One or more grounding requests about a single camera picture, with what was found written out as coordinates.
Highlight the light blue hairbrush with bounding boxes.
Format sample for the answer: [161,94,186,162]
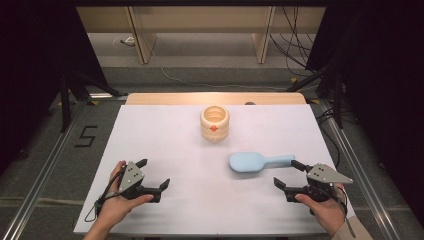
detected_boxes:
[228,151,296,174]

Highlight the person's right hand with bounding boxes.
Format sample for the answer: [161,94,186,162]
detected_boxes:
[294,184,346,236]

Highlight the bundle of black cables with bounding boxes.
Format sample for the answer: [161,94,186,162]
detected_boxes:
[268,6,318,78]

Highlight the metal floor rail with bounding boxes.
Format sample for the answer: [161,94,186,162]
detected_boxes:
[1,99,88,240]
[319,99,402,240]

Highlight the beige wooden shelf unit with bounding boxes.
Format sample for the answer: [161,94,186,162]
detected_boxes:
[75,5,327,65]

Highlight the person's left hand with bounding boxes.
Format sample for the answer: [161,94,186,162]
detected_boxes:
[99,160,155,230]

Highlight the round floor outlet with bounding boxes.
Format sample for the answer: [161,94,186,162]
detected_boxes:
[112,35,138,48]

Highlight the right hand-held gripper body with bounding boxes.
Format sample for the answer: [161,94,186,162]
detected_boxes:
[284,162,354,204]

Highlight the cream ribbed cup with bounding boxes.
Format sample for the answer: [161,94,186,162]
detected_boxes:
[199,105,231,143]

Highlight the black floor cables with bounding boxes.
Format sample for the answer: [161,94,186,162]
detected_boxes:
[315,106,342,169]

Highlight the black tripod stand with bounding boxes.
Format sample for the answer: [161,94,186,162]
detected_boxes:
[59,70,129,134]
[285,64,345,130]

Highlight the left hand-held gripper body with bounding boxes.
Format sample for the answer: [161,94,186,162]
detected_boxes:
[118,161,163,204]

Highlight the wooden table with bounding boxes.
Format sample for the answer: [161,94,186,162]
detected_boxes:
[125,92,307,106]

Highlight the black curtain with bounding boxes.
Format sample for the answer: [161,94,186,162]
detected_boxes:
[0,0,110,176]
[304,0,424,228]

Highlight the left hand-held gripper cable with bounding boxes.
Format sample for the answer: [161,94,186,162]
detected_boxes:
[83,166,127,223]

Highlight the short metal bar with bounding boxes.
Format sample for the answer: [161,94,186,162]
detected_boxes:
[87,92,128,102]

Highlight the white table board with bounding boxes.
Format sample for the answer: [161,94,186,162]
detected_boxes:
[73,104,364,236]

